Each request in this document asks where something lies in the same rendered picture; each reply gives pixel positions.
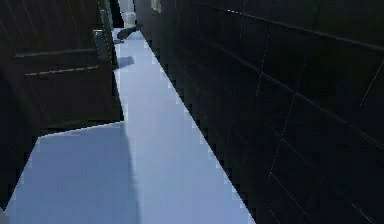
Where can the dark brown wooden door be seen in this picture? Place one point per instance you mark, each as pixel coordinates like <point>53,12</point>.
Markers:
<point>63,90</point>

